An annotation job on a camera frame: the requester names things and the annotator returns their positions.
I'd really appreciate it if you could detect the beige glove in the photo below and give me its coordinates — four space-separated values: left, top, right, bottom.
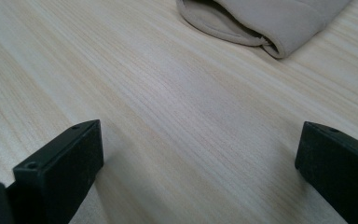
175 0 352 60

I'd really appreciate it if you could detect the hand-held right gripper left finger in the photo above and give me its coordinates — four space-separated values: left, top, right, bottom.
5 119 104 224

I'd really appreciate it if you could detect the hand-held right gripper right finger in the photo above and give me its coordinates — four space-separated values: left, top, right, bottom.
294 120 358 224

